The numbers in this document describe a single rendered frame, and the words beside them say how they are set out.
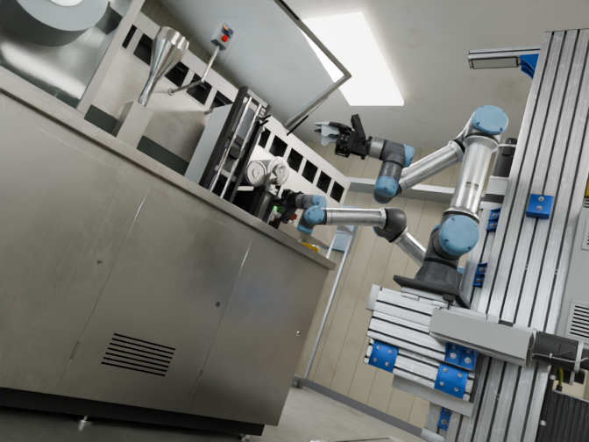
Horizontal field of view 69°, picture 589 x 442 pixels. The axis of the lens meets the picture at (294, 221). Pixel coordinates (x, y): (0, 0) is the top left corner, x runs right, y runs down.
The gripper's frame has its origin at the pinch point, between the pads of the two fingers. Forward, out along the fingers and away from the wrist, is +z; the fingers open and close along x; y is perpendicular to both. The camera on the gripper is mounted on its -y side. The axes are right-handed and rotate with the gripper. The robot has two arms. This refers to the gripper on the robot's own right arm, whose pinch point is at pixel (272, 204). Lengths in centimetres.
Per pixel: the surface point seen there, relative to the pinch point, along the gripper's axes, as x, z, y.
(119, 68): 87, 30, 27
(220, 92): 37, 31, 49
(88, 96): 104, -25, -10
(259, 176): 15.3, -2.3, 8.1
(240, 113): 44, -13, 24
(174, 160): 45, 30, 2
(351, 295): -261, 141, 3
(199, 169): 41.3, 8.6, -1.6
